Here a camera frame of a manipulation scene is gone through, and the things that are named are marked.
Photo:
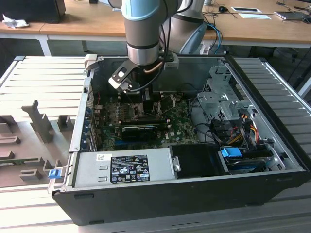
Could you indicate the grey laptop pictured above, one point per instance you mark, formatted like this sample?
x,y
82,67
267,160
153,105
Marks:
x,y
290,15

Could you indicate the black computer mouse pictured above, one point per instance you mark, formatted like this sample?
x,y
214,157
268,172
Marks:
x,y
222,9

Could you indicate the blue case latch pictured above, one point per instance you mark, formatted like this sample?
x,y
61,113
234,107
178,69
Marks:
x,y
54,173

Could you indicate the black RAM slot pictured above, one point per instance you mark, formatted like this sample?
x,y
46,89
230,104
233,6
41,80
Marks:
x,y
160,124
145,121
145,118

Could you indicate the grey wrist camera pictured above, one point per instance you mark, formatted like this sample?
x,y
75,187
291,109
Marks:
x,y
119,75

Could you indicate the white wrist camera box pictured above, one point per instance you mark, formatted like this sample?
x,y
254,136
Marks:
x,y
171,63

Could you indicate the white framed desk port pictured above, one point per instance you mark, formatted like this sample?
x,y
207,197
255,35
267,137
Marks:
x,y
245,9

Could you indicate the silver power supply unit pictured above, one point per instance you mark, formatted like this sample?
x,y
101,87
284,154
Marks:
x,y
87,170

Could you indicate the grey parts rack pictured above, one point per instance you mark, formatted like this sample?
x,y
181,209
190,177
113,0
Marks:
x,y
26,136

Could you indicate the green motherboard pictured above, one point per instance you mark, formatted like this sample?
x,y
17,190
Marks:
x,y
179,131

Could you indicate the wooden desk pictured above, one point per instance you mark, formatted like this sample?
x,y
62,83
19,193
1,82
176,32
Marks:
x,y
19,32
255,29
85,21

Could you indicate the crumpled white paper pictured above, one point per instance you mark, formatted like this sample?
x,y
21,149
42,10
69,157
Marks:
x,y
14,23

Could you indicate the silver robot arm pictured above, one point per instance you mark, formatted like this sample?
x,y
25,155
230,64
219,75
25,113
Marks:
x,y
143,36

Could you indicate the beige case latch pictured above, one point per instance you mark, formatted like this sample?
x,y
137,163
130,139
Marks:
x,y
90,61

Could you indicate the black plastic shroud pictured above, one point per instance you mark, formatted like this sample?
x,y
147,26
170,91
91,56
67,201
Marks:
x,y
194,160

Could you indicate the pale paper sheet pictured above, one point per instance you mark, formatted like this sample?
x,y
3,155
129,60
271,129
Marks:
x,y
255,16

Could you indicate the black graphics card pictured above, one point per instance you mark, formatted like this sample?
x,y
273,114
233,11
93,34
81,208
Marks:
x,y
138,133

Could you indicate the green RAM stick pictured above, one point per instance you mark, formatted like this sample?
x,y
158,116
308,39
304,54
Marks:
x,y
19,161

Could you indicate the hard disk in blue carrier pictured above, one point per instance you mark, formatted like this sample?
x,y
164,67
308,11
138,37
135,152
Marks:
x,y
229,153

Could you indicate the metal drive cage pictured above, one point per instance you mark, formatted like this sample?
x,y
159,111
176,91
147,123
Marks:
x,y
213,102

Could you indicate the CPU socket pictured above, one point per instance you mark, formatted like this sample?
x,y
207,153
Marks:
x,y
136,110

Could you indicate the black PC case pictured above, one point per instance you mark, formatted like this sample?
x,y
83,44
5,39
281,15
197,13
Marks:
x,y
170,201

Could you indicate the black box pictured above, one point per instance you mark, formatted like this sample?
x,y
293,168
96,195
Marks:
x,y
31,11

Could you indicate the thin metal locking lever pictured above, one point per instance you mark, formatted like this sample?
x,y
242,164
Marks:
x,y
132,104

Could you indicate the round coin battery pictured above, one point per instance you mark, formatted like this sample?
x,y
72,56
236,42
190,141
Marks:
x,y
179,97

